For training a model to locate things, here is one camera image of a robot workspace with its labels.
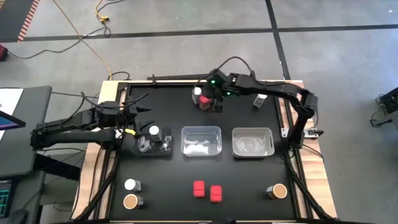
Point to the white plastic bin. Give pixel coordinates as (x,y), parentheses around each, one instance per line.
(252,143)

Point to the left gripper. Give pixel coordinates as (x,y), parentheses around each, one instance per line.
(129,115)

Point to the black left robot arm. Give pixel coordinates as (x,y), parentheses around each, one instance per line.
(77,137)

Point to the black arched clamp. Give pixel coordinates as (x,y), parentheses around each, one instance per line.
(153,81)

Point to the red-lid paprika tin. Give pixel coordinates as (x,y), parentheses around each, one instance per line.
(199,188)
(216,193)
(204,101)

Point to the clear plastic bin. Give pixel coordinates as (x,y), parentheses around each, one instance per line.
(202,143)

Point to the yellow tape tag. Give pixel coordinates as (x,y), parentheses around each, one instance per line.
(131,131)

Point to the black computer mouse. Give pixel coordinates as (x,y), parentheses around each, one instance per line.
(17,216)

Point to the silver metal bracket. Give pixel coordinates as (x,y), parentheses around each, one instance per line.
(312,132)

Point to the gold-lid spice jar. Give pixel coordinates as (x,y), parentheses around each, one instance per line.
(278,190)
(132,201)

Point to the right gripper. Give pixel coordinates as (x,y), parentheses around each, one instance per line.
(222,87)

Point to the backlit keyboard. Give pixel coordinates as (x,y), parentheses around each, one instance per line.
(3,199)

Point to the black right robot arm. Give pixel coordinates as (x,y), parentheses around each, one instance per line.
(280,91)

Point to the black mat orange stripes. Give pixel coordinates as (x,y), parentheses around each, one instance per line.
(12,18)

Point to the tablet with lit screen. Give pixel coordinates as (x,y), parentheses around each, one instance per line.
(7,123)

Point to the smoky dark transparent bin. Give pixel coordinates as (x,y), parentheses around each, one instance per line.
(164,149)

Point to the red box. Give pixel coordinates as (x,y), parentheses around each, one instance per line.
(3,53)

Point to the white-lid spice jar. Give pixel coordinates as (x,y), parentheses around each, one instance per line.
(259,101)
(196,91)
(130,184)
(155,130)

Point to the white paper sheet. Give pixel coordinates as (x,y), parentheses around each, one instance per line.
(9,99)

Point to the grey desk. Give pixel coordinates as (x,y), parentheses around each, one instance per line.
(18,149)

